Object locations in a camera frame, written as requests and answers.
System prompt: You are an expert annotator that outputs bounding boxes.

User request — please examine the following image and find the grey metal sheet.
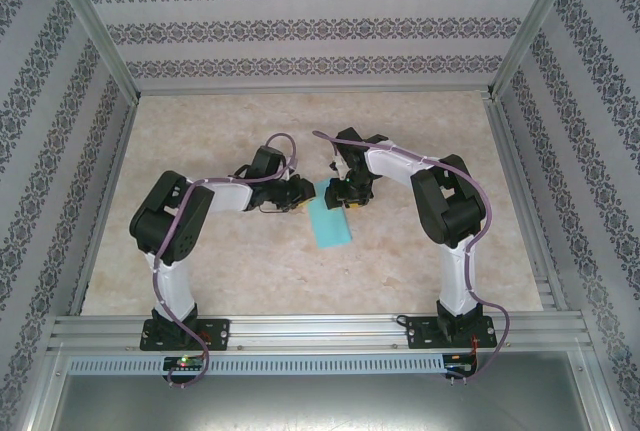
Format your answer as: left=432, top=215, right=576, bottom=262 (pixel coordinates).
left=47, top=373, right=616, bottom=431

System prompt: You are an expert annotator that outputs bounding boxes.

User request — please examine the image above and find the controller board with green light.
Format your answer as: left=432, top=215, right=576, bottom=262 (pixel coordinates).
left=163, top=356, right=206, bottom=371

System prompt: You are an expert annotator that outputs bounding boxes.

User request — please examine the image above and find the long aluminium mounting rail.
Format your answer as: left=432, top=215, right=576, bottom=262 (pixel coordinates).
left=47, top=314, right=596, bottom=352

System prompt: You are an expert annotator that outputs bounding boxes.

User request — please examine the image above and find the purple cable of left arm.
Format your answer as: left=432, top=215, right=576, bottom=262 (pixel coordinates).
left=152, top=133, right=301, bottom=390

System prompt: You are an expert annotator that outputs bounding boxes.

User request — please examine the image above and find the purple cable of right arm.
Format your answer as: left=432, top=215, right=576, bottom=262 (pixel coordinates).
left=312, top=129, right=512, bottom=387

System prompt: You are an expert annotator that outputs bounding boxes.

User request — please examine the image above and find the black base plate left arm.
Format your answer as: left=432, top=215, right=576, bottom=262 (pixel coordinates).
left=139, top=318, right=231, bottom=352

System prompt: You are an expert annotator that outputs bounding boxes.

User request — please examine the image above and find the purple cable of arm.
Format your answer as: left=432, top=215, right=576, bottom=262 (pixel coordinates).
left=152, top=133, right=301, bottom=390
left=312, top=129, right=512, bottom=387

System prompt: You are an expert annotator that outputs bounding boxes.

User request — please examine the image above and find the aluminium side rail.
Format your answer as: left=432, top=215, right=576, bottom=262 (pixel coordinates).
left=482, top=98, right=569, bottom=312
left=69, top=100, right=141, bottom=317

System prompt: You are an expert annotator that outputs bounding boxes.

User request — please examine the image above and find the turquoise cloth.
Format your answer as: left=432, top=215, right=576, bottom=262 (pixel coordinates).
left=306, top=176, right=354, bottom=251

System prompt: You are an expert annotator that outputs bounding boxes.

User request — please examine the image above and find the black base plate right arm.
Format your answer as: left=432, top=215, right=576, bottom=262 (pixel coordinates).
left=407, top=315, right=500, bottom=351

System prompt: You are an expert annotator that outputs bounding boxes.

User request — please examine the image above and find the aluminium cross bar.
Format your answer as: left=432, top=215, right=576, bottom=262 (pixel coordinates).
left=137, top=84, right=494, bottom=98

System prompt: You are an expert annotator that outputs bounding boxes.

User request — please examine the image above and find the slotted grey cable duct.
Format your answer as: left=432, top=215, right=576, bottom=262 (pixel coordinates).
left=67, top=353, right=446, bottom=375

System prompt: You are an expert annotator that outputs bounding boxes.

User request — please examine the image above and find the aluminium frame post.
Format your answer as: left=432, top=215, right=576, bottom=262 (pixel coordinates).
left=487, top=0, right=599, bottom=100
left=43, top=0, right=141, bottom=102

